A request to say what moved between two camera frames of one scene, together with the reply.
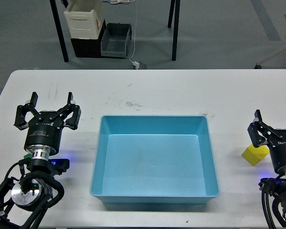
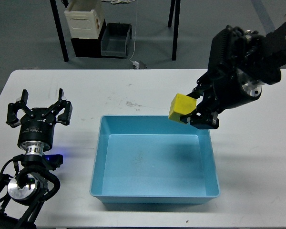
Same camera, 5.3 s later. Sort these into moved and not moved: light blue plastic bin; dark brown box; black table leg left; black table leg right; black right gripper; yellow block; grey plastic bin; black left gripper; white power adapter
Moved: yellow block; black left gripper; black right gripper
Not moved: white power adapter; black table leg left; black table leg right; light blue plastic bin; dark brown box; grey plastic bin
